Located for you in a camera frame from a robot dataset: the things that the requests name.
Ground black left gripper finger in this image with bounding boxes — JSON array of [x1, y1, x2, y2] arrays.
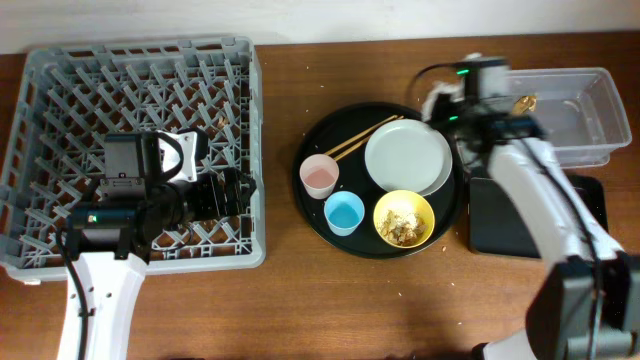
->
[[223, 168, 257, 198], [219, 198, 250, 217]]

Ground gold wrapper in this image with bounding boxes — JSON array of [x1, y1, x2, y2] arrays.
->
[[511, 95, 537, 115]]

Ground pink cup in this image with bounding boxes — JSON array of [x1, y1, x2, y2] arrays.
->
[[299, 154, 340, 200]]

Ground blue cup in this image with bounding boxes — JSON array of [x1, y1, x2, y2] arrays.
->
[[324, 191, 365, 237]]

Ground yellow bowl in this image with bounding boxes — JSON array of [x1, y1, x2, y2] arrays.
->
[[373, 190, 435, 249]]

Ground food scraps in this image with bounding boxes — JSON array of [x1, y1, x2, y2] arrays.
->
[[377, 210, 428, 247]]

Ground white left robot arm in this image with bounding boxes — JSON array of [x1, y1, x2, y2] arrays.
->
[[55, 129, 257, 359]]

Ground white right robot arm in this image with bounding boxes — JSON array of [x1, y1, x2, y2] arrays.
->
[[423, 56, 639, 359]]

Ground grey dishwasher rack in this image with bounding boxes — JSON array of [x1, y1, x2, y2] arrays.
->
[[1, 36, 266, 285]]

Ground grey lower plate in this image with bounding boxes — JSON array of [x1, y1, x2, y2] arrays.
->
[[419, 130, 453, 196]]

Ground white upper plate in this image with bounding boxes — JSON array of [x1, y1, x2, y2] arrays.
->
[[364, 119, 451, 195]]

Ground round black tray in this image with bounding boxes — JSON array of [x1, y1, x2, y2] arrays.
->
[[291, 102, 466, 259]]

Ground black rectangular bin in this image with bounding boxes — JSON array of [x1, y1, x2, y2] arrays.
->
[[469, 173, 609, 258]]

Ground clear plastic bin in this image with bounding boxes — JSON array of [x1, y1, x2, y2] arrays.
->
[[509, 68, 632, 168]]

